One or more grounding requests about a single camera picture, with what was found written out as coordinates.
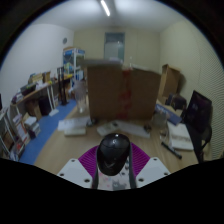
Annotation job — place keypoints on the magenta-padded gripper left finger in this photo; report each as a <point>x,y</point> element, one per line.
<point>71,171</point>

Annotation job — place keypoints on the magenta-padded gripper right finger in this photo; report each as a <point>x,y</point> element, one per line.
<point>154,170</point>

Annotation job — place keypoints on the black computer mouse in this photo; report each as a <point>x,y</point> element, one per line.
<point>113,153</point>

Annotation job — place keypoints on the black pen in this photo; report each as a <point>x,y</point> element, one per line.
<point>171,150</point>

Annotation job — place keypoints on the plain white paper sheet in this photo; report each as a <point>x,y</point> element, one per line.
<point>133,128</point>

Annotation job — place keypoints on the white paper sheet with writing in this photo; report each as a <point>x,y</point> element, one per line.
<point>73,123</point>

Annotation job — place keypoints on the small white calculator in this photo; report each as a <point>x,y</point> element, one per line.
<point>107,128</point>

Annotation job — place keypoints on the flat blue box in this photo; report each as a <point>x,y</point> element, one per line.
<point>168,114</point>

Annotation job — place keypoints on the low shelf unit with books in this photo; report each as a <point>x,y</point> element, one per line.
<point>16,131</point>

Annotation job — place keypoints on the black bin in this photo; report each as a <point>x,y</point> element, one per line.
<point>44,105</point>

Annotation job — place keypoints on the black monitor screen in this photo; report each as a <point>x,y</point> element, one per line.
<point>198,111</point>

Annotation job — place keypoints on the clear glass jar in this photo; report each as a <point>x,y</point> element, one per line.
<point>80,95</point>

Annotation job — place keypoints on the black floor stand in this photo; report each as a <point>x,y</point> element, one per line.
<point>62,86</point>

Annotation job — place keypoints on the large brown cardboard box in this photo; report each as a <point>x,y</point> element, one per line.
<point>106,93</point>

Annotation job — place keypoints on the long wooden side desk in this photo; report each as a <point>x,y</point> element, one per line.
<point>33,91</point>

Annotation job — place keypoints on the open empty cardboard box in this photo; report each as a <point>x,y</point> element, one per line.
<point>169,81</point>

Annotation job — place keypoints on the blue-white glass cabinet machine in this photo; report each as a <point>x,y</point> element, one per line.
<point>73,61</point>

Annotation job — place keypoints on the grey door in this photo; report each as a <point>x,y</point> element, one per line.
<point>114,46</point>

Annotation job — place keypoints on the ceiling tube light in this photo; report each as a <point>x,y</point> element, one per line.
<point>105,8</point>

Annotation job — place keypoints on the round wall clock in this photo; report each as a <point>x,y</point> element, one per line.
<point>64,40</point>

